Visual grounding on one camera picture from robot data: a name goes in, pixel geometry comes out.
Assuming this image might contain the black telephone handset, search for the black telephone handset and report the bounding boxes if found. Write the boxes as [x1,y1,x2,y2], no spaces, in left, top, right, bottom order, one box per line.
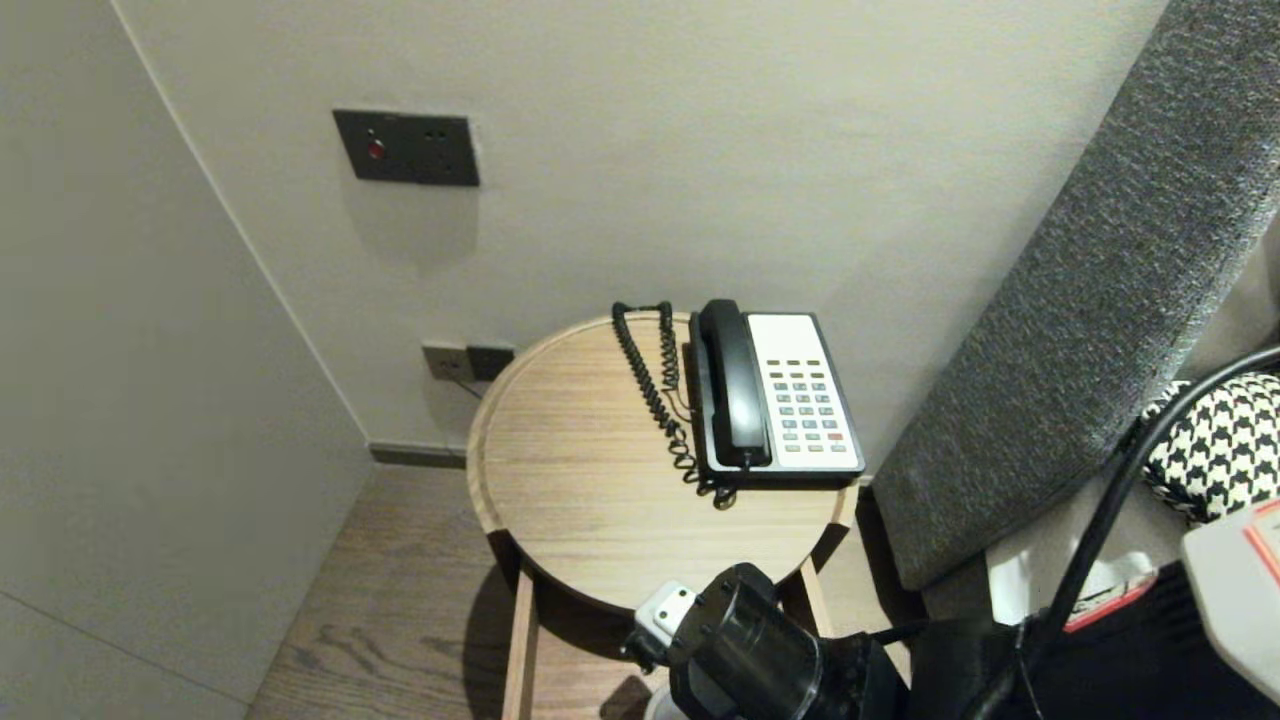
[697,299,772,469]

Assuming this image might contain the round wooden side table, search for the round wooden side table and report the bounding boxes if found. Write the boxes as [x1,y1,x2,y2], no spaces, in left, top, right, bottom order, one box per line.
[465,312,861,613]

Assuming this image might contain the black and white telephone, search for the black and white telephone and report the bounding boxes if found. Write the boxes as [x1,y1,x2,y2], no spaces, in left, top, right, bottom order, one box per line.
[686,311,867,488]

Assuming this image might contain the white bed sheet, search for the white bed sheet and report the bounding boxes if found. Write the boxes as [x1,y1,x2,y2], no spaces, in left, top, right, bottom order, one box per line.
[985,480,1196,629]

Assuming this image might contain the grey fabric headboard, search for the grey fabric headboard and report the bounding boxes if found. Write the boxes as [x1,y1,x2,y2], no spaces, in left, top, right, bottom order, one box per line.
[872,0,1280,591]

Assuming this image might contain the black white houndstooth pillow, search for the black white houndstooth pillow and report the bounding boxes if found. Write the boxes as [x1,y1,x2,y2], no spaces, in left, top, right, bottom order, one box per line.
[1140,372,1280,526]

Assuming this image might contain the white robot chassis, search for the white robot chassis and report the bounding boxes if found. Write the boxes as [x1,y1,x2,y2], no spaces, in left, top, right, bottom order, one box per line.
[1180,497,1280,706]

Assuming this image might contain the black coiled telephone cord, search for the black coiled telephone cord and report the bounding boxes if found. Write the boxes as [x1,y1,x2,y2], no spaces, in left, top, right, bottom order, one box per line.
[610,302,738,509]

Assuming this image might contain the wall power outlet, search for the wall power outlet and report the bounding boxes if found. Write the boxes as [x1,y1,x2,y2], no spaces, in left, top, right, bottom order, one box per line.
[422,345,471,384]

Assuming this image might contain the grey wall baseboard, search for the grey wall baseboard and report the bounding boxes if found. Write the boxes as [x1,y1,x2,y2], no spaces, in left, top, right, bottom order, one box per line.
[370,444,468,471]

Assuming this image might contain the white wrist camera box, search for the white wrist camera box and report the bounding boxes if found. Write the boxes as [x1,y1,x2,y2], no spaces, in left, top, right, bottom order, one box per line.
[635,583,698,646]

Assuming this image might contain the dark wall switch panel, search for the dark wall switch panel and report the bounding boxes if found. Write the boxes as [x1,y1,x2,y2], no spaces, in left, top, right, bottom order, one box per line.
[332,110,481,188]

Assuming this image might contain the grey fabric bed frame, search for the grey fabric bed frame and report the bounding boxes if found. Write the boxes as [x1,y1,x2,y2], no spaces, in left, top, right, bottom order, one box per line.
[920,575,1001,651]

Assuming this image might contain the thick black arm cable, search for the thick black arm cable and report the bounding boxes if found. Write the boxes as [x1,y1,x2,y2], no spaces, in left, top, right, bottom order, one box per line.
[965,345,1280,720]

